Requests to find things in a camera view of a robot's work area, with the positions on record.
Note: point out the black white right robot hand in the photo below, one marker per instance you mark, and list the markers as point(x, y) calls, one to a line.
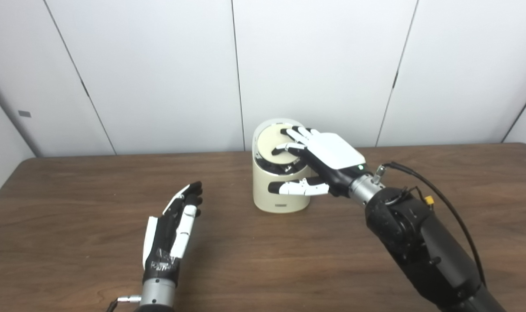
point(332, 151)

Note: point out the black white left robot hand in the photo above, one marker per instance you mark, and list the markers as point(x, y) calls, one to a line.
point(163, 242)

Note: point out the cream round bin lid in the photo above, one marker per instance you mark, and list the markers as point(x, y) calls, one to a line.
point(269, 139)

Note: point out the cream-colored bin body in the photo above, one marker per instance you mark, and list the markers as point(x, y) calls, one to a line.
point(280, 203)

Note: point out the small grey wall tag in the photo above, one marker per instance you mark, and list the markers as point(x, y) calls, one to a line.
point(24, 114)

